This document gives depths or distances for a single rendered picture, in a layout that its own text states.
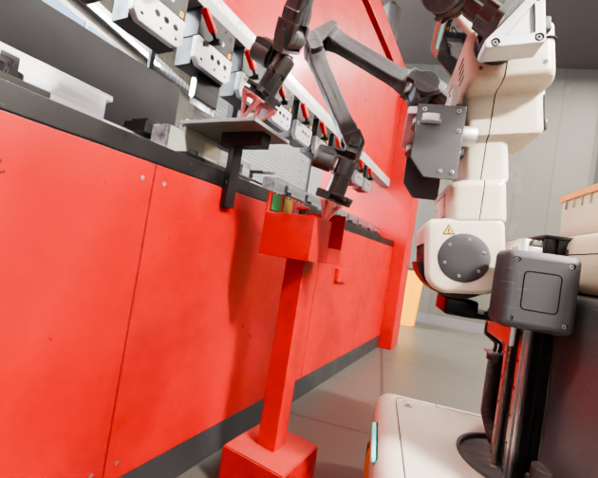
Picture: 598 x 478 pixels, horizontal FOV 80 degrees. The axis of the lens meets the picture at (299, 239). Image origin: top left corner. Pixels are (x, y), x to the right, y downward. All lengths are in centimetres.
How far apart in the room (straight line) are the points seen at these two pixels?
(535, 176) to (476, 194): 455
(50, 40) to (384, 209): 242
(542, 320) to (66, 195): 89
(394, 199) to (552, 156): 286
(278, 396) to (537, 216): 461
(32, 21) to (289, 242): 107
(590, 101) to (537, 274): 518
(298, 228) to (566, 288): 58
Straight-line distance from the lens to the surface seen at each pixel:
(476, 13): 86
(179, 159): 93
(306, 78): 171
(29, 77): 90
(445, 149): 84
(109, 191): 82
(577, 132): 570
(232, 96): 131
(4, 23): 150
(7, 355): 79
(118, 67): 167
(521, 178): 533
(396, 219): 305
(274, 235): 97
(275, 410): 110
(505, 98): 96
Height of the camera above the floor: 69
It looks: 2 degrees up
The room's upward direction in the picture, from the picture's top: 9 degrees clockwise
